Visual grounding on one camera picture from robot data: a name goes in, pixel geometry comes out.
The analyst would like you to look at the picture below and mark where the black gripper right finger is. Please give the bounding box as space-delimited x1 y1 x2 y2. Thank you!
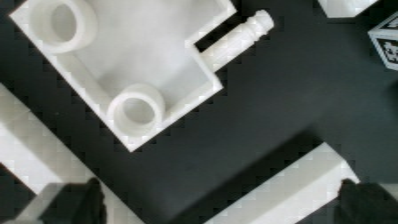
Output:
336 179 398 224

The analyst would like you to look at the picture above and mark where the white chair back frame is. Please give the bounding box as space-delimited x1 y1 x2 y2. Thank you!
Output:
205 143 359 224

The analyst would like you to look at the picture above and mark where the small tagged white cube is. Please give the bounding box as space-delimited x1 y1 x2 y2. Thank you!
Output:
368 11 398 71

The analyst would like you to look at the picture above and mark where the white L-shaped obstacle fence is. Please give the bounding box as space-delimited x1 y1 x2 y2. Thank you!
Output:
0 84 144 224

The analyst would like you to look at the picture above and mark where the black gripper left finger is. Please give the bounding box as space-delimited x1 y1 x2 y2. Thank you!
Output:
41 178 107 224

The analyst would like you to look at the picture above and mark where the white chair leg block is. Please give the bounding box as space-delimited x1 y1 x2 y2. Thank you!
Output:
201 10 274 71

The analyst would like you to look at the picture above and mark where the white chair seat plate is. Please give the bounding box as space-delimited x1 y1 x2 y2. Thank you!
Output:
11 0 237 150

